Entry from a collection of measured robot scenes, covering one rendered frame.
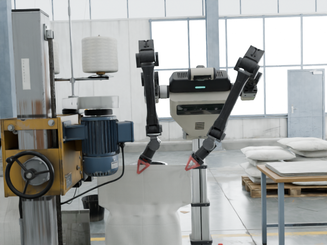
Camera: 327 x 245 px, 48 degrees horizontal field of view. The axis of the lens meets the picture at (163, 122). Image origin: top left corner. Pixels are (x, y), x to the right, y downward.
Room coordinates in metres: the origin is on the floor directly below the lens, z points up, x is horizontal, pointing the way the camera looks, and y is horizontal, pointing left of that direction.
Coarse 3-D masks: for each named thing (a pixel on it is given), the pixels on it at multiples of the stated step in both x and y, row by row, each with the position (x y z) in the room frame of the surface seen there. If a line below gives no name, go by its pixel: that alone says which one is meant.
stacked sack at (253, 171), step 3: (249, 168) 5.25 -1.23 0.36; (252, 168) 5.17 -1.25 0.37; (255, 168) 5.13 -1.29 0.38; (246, 171) 5.20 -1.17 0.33; (249, 171) 5.10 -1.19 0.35; (252, 171) 5.03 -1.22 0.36; (255, 171) 5.00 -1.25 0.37; (258, 171) 4.99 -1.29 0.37; (249, 174) 5.01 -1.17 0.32; (252, 174) 4.94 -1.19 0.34; (255, 174) 4.93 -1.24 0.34; (258, 174) 4.92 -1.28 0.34; (258, 177) 4.97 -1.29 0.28; (267, 177) 4.93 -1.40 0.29
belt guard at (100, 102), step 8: (88, 96) 1.47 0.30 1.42; (96, 96) 1.47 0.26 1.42; (104, 96) 1.47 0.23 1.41; (112, 96) 1.50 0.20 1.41; (64, 104) 1.81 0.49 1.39; (72, 104) 1.61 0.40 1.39; (80, 104) 1.49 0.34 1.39; (88, 104) 1.47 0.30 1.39; (96, 104) 1.46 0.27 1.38; (104, 104) 1.47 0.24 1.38; (112, 104) 1.50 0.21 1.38
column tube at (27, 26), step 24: (24, 24) 1.43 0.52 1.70; (48, 24) 1.52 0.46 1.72; (24, 48) 1.43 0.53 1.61; (48, 48) 1.51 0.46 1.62; (48, 72) 1.49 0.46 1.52; (24, 96) 1.43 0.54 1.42; (48, 96) 1.48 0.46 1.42; (24, 144) 1.43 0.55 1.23; (48, 144) 1.45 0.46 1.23; (24, 216) 1.43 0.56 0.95; (48, 216) 1.43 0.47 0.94; (24, 240) 1.43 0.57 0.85; (48, 240) 1.43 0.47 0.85
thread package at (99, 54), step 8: (88, 40) 1.63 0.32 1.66; (96, 40) 1.62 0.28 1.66; (104, 40) 1.63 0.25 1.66; (112, 40) 1.66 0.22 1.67; (88, 48) 1.63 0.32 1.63; (96, 48) 1.62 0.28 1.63; (104, 48) 1.63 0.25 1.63; (112, 48) 1.65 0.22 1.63; (88, 56) 1.63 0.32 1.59; (96, 56) 1.62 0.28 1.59; (104, 56) 1.63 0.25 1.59; (112, 56) 1.65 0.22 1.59; (88, 64) 1.63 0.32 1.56; (96, 64) 1.62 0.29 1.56; (104, 64) 1.62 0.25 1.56; (112, 64) 1.65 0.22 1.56; (88, 72) 1.71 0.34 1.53; (96, 72) 1.69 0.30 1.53; (104, 72) 1.69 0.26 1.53; (112, 72) 1.75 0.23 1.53
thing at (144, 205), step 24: (120, 168) 1.89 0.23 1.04; (168, 168) 1.87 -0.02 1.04; (120, 192) 1.89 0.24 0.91; (144, 192) 1.87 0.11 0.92; (168, 192) 1.87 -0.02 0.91; (120, 216) 1.83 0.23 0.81; (144, 216) 1.81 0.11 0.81; (168, 216) 1.82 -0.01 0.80; (120, 240) 1.81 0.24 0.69; (144, 240) 1.79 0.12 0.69; (168, 240) 1.80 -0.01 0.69
